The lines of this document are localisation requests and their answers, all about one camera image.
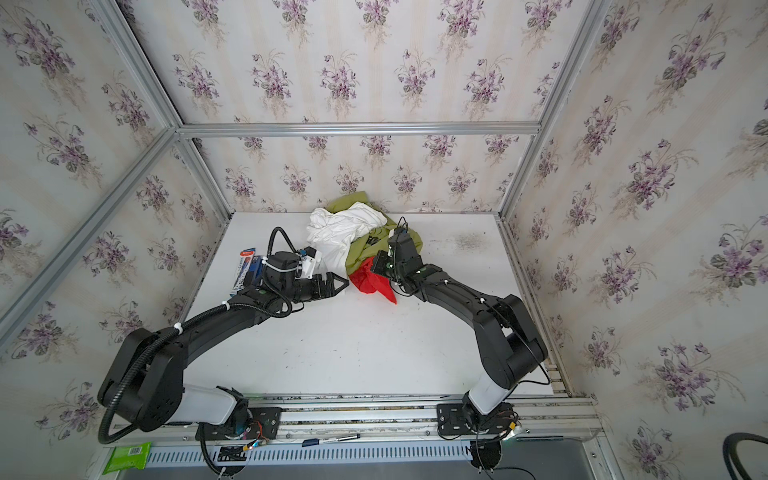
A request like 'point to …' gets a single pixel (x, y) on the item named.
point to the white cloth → (330, 234)
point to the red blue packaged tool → (250, 270)
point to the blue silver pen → (316, 441)
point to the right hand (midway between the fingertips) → (368, 260)
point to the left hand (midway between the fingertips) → (340, 282)
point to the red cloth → (370, 282)
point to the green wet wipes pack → (126, 457)
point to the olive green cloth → (373, 240)
